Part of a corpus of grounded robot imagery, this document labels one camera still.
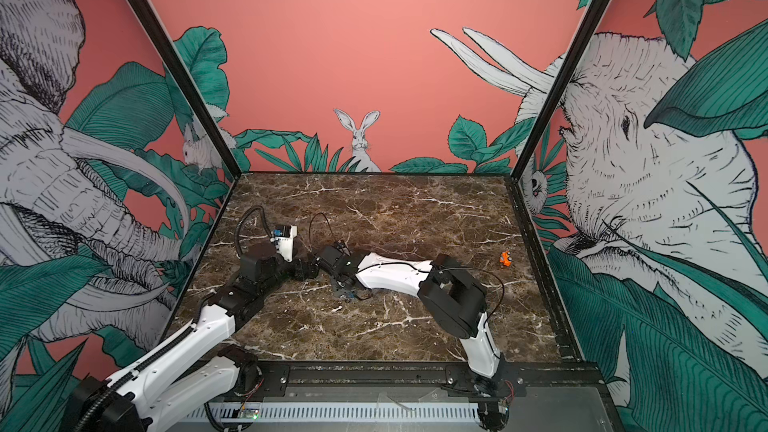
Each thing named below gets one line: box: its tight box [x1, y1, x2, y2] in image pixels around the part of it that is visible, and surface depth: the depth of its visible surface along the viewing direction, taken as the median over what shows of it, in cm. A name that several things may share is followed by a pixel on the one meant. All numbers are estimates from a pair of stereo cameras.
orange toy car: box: [499, 250, 513, 268], surface depth 97 cm
